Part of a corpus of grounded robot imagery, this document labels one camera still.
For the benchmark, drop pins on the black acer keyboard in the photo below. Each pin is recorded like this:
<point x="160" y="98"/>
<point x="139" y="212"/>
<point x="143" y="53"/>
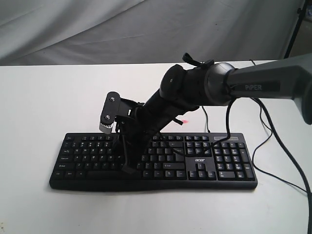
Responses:
<point x="172" y="161"/>

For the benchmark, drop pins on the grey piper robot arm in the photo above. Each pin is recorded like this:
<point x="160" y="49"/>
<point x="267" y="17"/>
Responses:
<point x="213" y="84"/>

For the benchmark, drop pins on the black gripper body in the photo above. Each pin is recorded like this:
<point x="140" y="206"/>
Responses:
<point x="137" y="133"/>

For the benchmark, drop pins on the grey backdrop cloth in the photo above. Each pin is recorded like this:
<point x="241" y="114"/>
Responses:
<point x="63" y="32"/>

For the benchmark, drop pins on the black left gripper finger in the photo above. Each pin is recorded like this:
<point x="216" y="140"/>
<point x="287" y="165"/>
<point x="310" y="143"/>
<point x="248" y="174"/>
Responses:
<point x="128" y="153"/>

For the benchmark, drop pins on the black tripod stand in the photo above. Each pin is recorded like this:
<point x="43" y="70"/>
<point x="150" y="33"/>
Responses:
<point x="301" y="11"/>

